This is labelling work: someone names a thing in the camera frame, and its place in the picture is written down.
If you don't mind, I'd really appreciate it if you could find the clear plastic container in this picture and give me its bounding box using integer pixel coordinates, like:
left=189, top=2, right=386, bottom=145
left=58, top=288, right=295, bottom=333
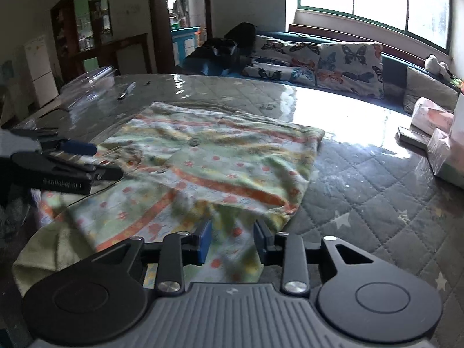
left=58, top=66, right=117, bottom=112

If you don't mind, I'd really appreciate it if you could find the grey cushion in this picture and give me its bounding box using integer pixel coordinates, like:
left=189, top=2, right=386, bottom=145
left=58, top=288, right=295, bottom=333
left=402, top=66, right=459, bottom=115

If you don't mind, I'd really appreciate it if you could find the white refrigerator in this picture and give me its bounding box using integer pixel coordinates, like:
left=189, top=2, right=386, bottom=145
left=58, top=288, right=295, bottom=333
left=23, top=34, right=59, bottom=108

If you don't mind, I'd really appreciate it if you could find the blue sofa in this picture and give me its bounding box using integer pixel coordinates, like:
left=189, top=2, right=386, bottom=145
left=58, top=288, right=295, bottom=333
left=181, top=31, right=464, bottom=117

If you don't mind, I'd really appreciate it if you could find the turquoise cabinet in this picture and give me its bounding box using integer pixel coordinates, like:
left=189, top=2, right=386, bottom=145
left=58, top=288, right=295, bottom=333
left=170, top=26, right=202, bottom=63

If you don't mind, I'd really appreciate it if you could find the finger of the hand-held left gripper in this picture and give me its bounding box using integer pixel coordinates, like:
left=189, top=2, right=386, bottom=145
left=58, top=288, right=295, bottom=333
left=40, top=138, right=98, bottom=156
left=54, top=156, right=124, bottom=182

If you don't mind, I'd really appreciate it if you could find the dark wooden sideboard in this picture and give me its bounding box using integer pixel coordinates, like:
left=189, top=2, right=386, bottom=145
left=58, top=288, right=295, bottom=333
left=104, top=33, right=153, bottom=76

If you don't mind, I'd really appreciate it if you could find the black bag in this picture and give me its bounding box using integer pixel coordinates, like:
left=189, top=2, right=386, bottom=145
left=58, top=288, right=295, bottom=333
left=182, top=22, right=257, bottom=77

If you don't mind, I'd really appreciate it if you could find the white plush toy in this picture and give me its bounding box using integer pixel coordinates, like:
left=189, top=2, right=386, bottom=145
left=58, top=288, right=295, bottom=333
left=423, top=54, right=453, bottom=81

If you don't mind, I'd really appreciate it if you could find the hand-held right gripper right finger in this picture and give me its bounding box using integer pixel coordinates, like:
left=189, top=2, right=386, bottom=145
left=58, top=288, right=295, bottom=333
left=253, top=220, right=375, bottom=295

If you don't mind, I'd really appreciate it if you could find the pen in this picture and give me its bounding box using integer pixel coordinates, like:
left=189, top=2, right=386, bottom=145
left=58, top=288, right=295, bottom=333
left=117, top=81, right=137, bottom=101

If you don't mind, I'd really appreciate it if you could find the floral striped shirt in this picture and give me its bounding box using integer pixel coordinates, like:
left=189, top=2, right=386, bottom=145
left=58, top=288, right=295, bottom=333
left=12, top=101, right=325, bottom=298

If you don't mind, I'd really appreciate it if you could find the dark wooden display cabinet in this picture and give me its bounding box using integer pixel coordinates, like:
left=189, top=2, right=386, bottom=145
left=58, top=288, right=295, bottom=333
left=50, top=0, right=114, bottom=80

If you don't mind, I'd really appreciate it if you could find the plastic wrapped tissue box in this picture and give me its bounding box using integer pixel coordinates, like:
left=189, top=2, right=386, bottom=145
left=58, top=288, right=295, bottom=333
left=426, top=128, right=464, bottom=190

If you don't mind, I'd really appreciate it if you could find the butterfly print cushion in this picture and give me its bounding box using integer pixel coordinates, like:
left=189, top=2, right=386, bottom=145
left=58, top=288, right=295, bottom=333
left=241, top=34, right=322, bottom=87
left=316, top=41, right=385, bottom=101

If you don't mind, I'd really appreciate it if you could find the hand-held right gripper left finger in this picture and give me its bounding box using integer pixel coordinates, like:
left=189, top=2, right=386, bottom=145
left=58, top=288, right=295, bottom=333
left=92, top=220, right=213, bottom=295

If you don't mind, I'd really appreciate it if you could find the pink tissue pack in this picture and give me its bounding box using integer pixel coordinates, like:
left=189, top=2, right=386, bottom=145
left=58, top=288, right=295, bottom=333
left=409, top=97, right=456, bottom=137

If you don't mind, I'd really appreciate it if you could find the thin black cable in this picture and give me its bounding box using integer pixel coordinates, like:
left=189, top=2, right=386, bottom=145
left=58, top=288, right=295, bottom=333
left=68, top=180, right=122, bottom=205

